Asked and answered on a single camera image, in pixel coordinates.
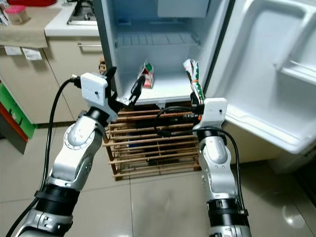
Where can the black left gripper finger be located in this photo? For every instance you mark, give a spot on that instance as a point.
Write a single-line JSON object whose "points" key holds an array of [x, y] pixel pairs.
{"points": [[111, 79], [137, 90]]}

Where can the small red white carton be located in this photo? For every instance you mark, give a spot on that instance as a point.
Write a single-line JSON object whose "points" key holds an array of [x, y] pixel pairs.
{"points": [[146, 75]]}

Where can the tall green white carton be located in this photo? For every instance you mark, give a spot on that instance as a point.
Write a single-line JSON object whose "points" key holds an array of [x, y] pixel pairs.
{"points": [[193, 79]]}

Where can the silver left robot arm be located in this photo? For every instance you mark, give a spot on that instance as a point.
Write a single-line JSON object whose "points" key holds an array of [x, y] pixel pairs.
{"points": [[79, 148]]}

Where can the grey mini fridge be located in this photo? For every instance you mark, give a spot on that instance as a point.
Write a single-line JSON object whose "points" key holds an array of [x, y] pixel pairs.
{"points": [[158, 59]]}

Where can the clear fridge shelf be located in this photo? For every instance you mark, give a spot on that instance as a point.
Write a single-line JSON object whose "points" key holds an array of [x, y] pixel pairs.
{"points": [[158, 39]]}

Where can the white fridge door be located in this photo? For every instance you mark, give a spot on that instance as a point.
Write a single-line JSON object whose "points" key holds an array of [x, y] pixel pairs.
{"points": [[261, 64]]}

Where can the beige kitchen cabinet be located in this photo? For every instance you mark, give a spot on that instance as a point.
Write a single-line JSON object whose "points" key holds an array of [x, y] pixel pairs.
{"points": [[59, 84]]}

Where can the wooden slatted rack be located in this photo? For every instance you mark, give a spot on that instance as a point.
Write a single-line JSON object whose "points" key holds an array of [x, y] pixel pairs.
{"points": [[153, 148]]}

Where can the white side cabinet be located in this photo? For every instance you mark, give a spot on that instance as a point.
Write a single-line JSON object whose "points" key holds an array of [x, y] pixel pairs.
{"points": [[252, 148]]}

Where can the steel gas stove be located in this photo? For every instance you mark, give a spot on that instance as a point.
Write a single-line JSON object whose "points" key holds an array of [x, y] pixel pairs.
{"points": [[81, 12]]}

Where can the white paper label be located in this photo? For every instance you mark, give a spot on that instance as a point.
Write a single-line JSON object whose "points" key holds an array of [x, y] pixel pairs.
{"points": [[13, 50], [32, 54]]}

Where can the beige counter cloth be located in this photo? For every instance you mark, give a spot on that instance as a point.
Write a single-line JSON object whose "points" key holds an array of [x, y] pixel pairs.
{"points": [[29, 34]]}

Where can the grey freezer compartment flap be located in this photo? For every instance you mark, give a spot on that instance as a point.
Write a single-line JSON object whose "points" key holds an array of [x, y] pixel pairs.
{"points": [[182, 7]]}

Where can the green storage bin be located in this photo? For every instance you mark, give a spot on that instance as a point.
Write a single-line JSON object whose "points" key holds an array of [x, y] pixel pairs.
{"points": [[17, 111]]}

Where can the red pot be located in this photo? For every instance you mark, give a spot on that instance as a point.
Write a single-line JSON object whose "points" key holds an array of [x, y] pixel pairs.
{"points": [[32, 2]]}

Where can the jar with pink lid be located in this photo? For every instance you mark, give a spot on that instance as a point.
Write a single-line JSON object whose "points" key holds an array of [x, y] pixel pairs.
{"points": [[18, 15]]}

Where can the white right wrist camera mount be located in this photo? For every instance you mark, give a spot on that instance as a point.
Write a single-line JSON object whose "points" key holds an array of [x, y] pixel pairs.
{"points": [[212, 111]]}

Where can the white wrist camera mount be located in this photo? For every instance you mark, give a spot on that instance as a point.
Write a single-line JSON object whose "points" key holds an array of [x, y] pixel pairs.
{"points": [[94, 91], [212, 111]]}

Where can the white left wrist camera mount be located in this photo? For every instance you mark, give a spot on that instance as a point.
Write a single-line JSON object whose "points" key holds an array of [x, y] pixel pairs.
{"points": [[94, 91]]}

